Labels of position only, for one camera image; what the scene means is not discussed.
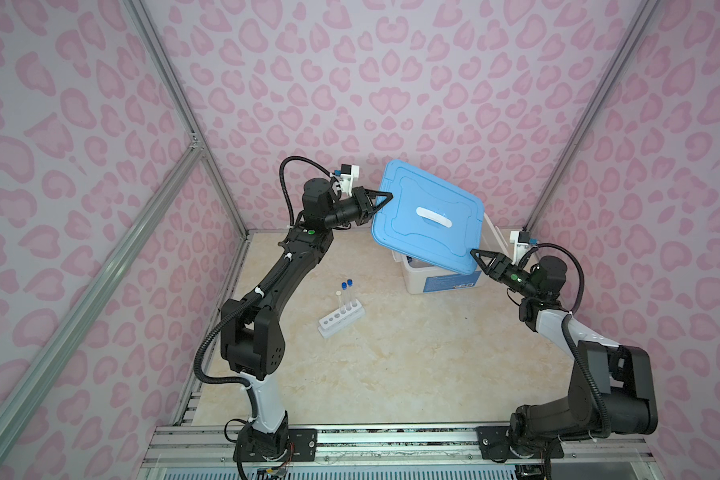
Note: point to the blue-capped test tube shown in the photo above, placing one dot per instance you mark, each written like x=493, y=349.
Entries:
x=345, y=298
x=351, y=293

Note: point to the aluminium frame strut left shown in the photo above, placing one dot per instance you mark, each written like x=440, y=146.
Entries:
x=39, y=378

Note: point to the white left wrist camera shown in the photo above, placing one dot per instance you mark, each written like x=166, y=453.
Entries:
x=346, y=175

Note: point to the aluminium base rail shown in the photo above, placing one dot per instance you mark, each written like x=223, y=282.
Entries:
x=392, y=451

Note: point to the blue plastic bin lid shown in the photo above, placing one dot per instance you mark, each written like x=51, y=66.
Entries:
x=428, y=218

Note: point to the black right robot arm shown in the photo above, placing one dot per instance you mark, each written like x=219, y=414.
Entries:
x=611, y=389

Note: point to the white test tube rack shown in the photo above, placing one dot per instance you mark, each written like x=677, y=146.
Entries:
x=340, y=319

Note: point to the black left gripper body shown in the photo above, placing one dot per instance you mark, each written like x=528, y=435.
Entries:
x=353, y=210

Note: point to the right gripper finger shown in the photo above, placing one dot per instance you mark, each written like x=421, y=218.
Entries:
x=493, y=269
x=487, y=258

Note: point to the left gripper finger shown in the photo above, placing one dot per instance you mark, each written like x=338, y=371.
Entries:
x=376, y=197
x=373, y=205

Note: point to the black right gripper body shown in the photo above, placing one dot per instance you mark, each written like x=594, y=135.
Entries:
x=518, y=279

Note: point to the white plastic storage bin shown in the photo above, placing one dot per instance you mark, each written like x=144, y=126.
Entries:
x=420, y=277

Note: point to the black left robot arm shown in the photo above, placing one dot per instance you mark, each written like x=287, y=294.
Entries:
x=251, y=338

